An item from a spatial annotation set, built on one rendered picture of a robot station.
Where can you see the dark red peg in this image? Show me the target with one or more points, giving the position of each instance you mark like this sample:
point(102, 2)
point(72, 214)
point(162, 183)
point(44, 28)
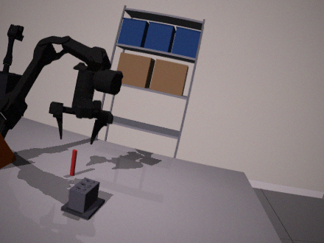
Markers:
point(73, 162)

